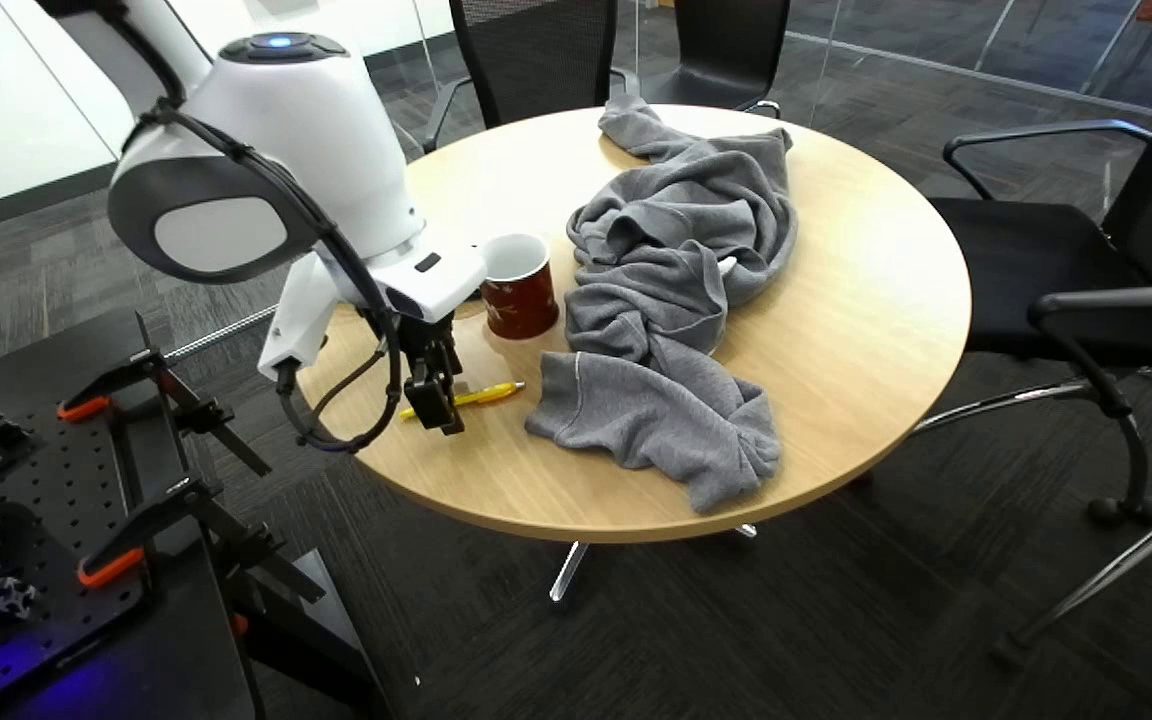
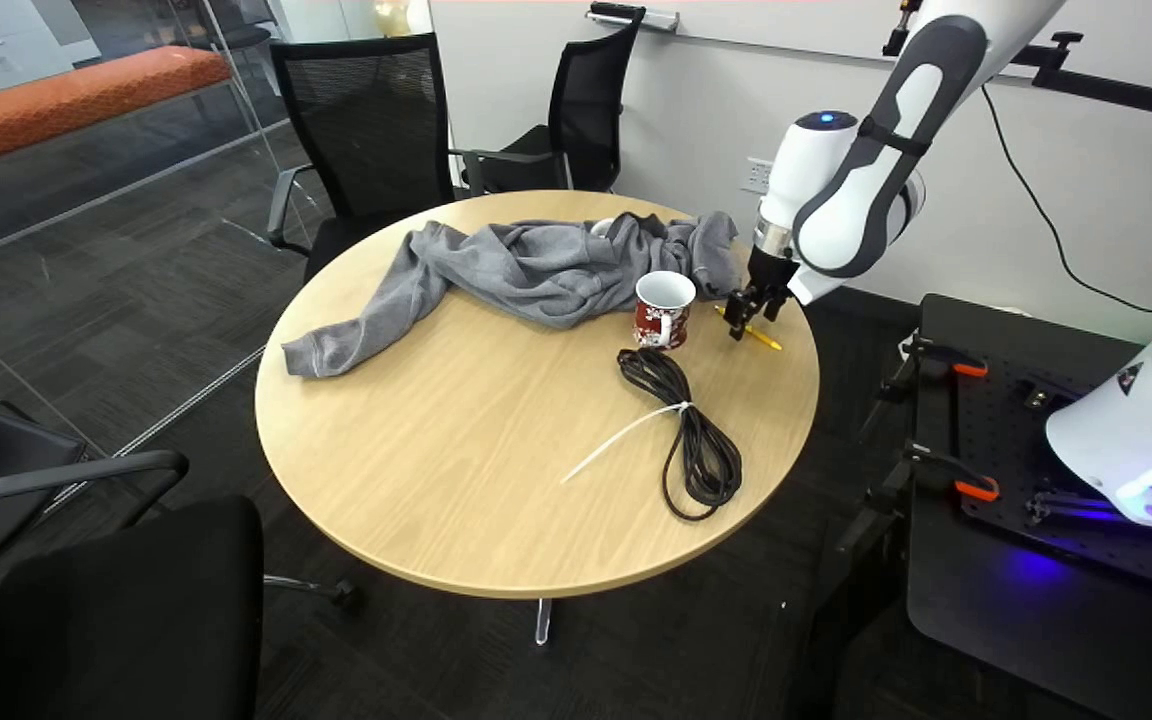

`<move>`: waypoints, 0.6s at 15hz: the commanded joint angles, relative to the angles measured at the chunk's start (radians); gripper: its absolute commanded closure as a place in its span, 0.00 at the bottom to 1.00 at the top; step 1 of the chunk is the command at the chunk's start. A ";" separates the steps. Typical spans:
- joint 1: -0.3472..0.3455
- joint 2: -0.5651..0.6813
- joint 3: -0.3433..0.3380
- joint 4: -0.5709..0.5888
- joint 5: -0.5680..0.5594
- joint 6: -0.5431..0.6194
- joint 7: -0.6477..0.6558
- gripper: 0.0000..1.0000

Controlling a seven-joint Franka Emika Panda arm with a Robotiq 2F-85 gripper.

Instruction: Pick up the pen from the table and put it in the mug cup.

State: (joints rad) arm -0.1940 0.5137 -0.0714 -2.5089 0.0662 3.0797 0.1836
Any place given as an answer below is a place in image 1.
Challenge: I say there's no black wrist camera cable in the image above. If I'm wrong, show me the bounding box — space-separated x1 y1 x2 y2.
131 101 407 455

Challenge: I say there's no black mesh office chair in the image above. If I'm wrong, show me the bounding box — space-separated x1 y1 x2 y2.
641 0 792 119
991 279 1152 666
910 51 1152 438
414 0 622 151

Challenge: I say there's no grey crumpled cloth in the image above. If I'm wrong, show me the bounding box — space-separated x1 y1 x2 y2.
523 70 799 520

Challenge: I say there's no yellow pen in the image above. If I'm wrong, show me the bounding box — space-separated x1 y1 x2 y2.
394 382 526 423

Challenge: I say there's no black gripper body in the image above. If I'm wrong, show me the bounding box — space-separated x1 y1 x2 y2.
390 307 466 391

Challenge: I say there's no red and white mug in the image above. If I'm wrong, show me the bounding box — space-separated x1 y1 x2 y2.
474 234 563 346

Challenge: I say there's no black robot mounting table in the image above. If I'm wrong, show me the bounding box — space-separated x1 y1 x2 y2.
0 307 388 720

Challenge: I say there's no black clamp orange handle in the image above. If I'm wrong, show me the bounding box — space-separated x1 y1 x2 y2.
52 314 270 477
73 477 327 603

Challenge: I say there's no chrome table base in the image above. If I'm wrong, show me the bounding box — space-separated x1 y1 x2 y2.
543 520 758 608

